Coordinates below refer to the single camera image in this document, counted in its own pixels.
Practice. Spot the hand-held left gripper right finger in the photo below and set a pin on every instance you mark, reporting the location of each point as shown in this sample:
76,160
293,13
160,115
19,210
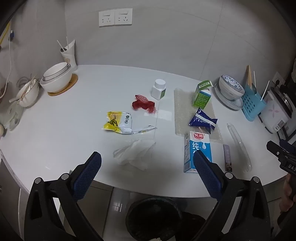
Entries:
207,173

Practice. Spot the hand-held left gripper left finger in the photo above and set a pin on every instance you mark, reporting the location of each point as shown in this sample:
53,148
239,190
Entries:
89,172

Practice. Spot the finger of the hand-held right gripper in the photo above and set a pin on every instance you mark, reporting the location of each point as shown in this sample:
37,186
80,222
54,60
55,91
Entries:
289,145
277,151

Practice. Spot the purple stick wrapper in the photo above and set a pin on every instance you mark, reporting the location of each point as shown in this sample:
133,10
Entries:
227,157

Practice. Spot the blue white milk carton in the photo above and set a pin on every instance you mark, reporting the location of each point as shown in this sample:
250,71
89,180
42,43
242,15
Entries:
196,141

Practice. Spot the clear plastic tube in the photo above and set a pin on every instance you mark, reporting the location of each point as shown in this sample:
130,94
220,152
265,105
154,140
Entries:
239,146

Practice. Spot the white tissue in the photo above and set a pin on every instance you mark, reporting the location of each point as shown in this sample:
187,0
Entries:
135,154

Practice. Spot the dark blue snack packet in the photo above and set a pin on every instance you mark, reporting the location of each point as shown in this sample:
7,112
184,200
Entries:
203,120

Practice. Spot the yellow snack wrapper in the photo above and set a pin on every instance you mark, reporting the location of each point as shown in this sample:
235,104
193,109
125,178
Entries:
115,121

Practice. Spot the dark green mesh wastebasket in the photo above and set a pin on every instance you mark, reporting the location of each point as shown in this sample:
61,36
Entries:
152,217

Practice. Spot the green drink carton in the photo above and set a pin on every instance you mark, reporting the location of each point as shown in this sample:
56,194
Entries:
201,98

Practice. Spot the person's right hand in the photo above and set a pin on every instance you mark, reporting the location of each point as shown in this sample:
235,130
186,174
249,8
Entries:
289,194

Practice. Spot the white floral rice cooker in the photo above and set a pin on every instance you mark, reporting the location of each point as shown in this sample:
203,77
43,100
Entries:
274,113

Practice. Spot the light blue utensil basket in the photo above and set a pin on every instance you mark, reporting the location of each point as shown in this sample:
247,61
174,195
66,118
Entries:
253,106

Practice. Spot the clear bubble wrap sheet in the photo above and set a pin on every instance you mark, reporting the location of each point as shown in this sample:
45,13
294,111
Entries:
182,111

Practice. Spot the blue patterned bowl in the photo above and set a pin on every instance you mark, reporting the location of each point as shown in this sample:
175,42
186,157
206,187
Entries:
231,89

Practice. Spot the bundle of wooden chopsticks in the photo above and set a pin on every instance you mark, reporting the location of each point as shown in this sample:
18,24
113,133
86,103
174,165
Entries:
249,76

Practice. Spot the round wooden coaster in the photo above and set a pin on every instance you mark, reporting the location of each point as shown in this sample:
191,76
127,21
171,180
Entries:
71,83

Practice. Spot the white pill bottle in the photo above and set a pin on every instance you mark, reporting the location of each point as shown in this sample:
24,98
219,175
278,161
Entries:
158,91

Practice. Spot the large white bowl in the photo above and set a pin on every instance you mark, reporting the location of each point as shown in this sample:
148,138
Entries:
57,82

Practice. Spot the small white bowl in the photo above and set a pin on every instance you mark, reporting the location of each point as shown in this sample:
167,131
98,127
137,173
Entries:
30,96

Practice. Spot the clear plastic container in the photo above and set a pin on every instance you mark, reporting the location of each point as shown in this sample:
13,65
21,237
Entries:
11,113

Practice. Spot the white bowl with spoon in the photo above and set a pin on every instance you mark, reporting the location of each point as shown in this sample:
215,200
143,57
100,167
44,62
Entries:
23,92

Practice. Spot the white bowl dark rim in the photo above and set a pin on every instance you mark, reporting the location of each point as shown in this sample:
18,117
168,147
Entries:
56,69

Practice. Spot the white utensil cup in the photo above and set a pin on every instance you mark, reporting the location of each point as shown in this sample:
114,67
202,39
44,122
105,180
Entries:
69,58

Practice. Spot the wall socket with plug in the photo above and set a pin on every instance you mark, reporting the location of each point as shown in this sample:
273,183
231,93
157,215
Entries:
278,80

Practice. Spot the white wall socket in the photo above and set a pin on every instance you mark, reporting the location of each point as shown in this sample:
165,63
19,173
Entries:
123,16
106,18

